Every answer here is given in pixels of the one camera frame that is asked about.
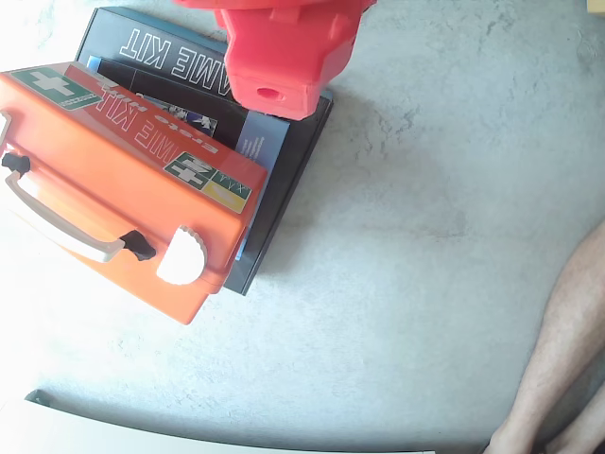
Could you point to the red robot arm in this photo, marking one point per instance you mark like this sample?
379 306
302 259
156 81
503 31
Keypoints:
283 52

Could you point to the white board edge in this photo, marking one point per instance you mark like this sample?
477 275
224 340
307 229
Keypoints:
94 437

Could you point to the dark booklet with blue panel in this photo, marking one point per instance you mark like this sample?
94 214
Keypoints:
208 118

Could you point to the bare person leg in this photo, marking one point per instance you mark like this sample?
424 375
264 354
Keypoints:
588 430
567 326

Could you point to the orange first aid box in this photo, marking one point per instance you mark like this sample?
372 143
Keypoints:
118 189

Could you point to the yellow object corner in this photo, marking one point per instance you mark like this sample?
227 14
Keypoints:
596 5

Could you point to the white round box knob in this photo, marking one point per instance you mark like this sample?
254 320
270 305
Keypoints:
182 257

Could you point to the black frame kit box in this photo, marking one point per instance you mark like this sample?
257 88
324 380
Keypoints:
298 156

